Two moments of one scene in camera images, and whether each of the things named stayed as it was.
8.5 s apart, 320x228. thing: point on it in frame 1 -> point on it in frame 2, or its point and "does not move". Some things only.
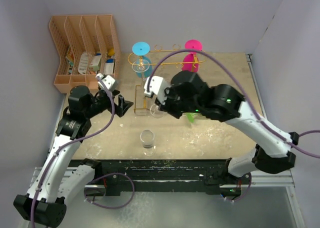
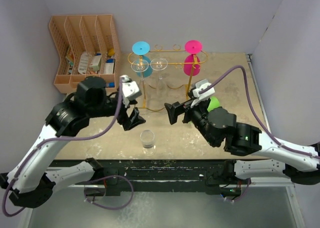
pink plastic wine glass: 190,62 does not move
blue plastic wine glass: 144,67 does not move
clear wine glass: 157,113 -> 159,64
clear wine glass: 141,66 does not move
